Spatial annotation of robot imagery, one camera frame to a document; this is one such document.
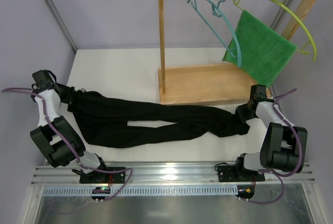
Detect aluminium mounting rail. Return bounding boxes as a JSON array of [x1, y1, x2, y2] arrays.
[[30, 160, 313, 186]]

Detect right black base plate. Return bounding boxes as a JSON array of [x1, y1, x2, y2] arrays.
[[217, 166, 265, 182]]

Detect wooden clothes rack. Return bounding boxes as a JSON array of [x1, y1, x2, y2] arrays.
[[158, 0, 317, 105]]

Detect teal plastic hanger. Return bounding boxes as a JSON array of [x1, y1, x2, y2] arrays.
[[187, 0, 243, 69]]

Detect black trousers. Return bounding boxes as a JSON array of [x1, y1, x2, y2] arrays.
[[68, 90, 250, 148]]

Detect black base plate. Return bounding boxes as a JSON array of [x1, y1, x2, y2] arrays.
[[72, 167, 126, 184], [217, 166, 265, 182]]

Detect lime green plastic hanger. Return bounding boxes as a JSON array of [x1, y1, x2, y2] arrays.
[[233, 0, 317, 62]]

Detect green microfibre cloth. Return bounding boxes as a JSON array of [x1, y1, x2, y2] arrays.
[[235, 10, 297, 87]]

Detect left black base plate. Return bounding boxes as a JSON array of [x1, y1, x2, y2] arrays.
[[72, 167, 126, 184]]

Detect grey slotted cable duct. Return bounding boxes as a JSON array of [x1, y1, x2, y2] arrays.
[[42, 185, 238, 197]]

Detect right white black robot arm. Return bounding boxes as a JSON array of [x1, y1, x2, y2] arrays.
[[235, 84, 308, 177]]

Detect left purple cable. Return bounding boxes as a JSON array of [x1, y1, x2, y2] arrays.
[[2, 87, 134, 214]]

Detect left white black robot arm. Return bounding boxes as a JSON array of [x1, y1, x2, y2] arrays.
[[30, 70, 109, 184]]

